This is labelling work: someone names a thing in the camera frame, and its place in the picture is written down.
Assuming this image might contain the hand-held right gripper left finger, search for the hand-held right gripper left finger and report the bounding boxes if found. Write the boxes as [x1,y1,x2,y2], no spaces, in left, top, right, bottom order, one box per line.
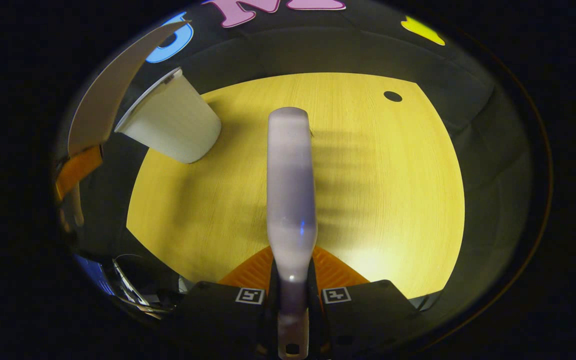
[165,245,276,353]

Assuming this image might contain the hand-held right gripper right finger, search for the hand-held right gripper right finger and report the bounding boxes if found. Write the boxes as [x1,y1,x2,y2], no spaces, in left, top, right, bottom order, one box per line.
[310,245,422,352]

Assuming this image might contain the pale pink dustpan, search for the pale pink dustpan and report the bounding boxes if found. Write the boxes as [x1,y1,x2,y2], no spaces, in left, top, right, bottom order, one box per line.
[67,20,192,158]

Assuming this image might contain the white ribbed garbage bin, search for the white ribbed garbage bin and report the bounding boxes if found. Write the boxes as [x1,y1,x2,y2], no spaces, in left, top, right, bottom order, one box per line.
[114,67,222,164]

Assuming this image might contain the pale pink small broom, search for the pale pink small broom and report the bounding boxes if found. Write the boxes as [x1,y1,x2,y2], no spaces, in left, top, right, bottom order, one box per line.
[266,106,318,360]

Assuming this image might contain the yellow wooden desktop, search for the yellow wooden desktop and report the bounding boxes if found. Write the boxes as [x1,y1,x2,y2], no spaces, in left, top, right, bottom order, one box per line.
[126,72,465,300]

